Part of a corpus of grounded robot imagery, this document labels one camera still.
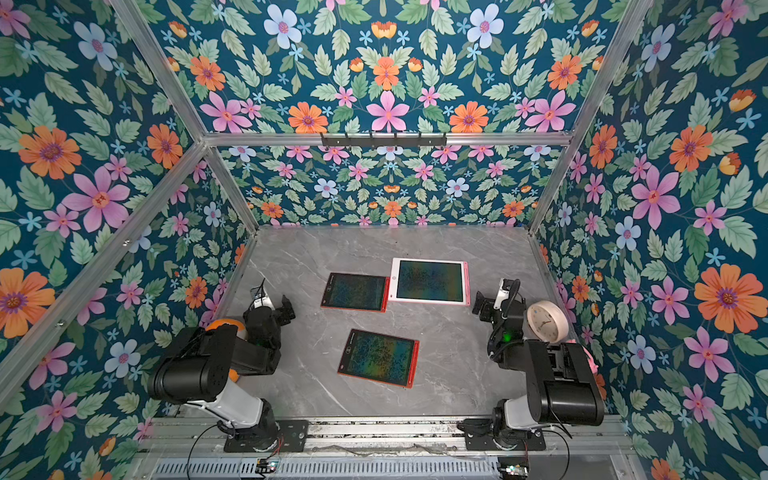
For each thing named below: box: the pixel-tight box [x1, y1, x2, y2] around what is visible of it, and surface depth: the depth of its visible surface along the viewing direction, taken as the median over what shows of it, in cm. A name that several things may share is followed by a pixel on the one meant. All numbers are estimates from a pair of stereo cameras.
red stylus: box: [382, 276, 390, 313], surface depth 103 cm
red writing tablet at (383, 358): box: [337, 328, 420, 389], surface depth 88 cm
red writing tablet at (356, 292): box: [320, 272, 390, 313], surface depth 103 cm
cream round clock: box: [526, 300, 569, 343], surface depth 85 cm
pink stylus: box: [464, 261, 470, 307], surface depth 105 cm
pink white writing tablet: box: [388, 258, 471, 306], surface depth 106 cm
